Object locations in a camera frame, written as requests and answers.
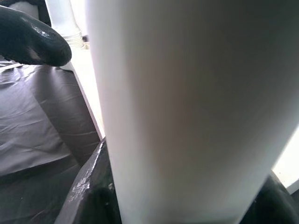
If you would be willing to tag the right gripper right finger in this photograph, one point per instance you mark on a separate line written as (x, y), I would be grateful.
(275, 205)

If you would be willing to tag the black cloth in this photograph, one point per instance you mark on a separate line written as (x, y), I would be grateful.
(28, 121)

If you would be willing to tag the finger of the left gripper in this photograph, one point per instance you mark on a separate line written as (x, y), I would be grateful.
(35, 39)

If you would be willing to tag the white plastic table top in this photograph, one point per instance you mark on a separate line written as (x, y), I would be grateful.
(86, 88)

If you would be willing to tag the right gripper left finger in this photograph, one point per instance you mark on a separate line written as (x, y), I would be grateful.
(93, 193)

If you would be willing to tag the white plastic table leg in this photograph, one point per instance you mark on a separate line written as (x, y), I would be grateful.
(63, 21)
(191, 105)

